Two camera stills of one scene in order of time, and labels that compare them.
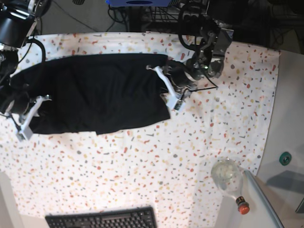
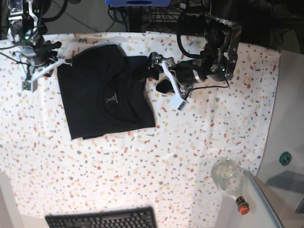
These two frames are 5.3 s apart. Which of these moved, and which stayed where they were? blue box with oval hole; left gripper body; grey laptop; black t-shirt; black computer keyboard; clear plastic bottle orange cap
Moved: left gripper body; black t-shirt
Stayed: black computer keyboard; grey laptop; clear plastic bottle orange cap; blue box with oval hole
